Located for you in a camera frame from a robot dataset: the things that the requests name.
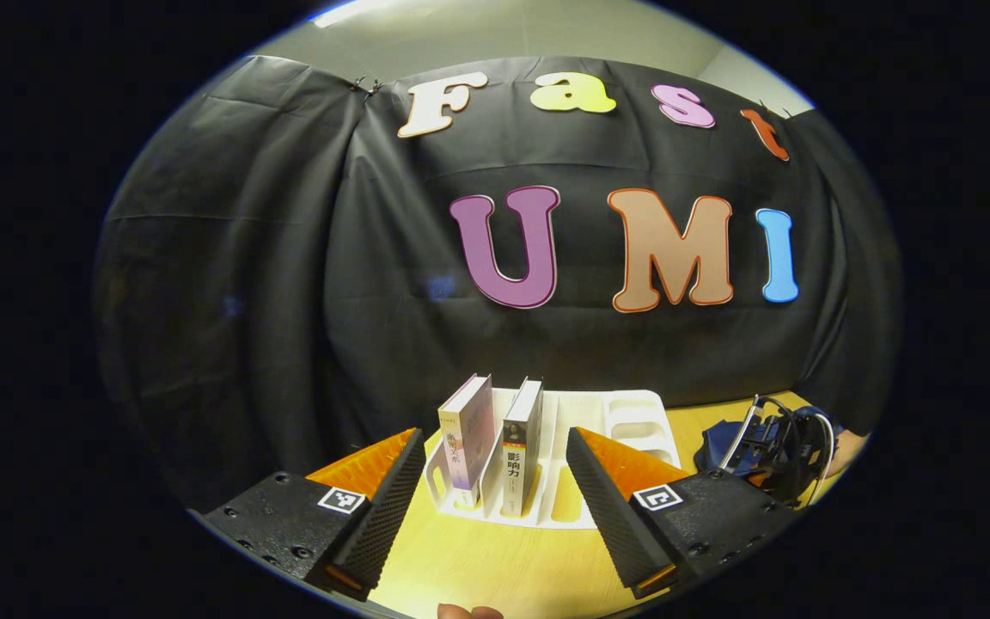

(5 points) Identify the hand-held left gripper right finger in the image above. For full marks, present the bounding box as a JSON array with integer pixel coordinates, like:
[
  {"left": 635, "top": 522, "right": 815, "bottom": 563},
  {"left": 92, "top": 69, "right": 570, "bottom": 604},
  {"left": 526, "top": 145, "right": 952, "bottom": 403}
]
[{"left": 565, "top": 426, "right": 797, "bottom": 601}]

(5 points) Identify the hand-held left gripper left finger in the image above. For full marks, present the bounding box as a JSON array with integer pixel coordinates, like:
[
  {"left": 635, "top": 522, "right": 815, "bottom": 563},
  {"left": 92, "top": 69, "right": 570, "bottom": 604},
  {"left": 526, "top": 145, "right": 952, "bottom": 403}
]
[{"left": 201, "top": 427, "right": 427, "bottom": 603}]

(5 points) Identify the blue schoolbag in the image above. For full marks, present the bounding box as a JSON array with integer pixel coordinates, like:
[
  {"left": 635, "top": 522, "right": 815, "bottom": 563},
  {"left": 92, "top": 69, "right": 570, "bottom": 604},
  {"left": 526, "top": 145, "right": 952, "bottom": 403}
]
[{"left": 693, "top": 406, "right": 844, "bottom": 482}]

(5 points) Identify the white bookshelf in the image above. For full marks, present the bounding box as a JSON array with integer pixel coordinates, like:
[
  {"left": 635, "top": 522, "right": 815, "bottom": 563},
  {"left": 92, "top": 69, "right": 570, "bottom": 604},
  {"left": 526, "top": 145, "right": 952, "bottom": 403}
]
[{"left": 425, "top": 387, "right": 683, "bottom": 530}]

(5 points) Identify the grey cover book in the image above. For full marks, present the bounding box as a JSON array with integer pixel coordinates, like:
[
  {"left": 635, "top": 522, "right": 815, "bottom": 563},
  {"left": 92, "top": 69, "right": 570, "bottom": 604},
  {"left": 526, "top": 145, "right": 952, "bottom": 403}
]
[{"left": 501, "top": 377, "right": 545, "bottom": 518}]

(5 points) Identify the pink cover book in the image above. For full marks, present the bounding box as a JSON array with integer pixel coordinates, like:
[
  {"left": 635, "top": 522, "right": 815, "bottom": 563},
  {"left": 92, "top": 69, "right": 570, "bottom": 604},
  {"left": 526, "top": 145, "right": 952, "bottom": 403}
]
[{"left": 437, "top": 373, "right": 496, "bottom": 510}]

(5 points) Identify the black backdrop cloth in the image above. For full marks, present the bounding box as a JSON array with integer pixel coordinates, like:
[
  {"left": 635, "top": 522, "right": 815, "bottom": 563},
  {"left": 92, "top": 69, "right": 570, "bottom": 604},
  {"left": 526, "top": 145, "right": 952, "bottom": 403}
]
[{"left": 91, "top": 53, "right": 904, "bottom": 517}]

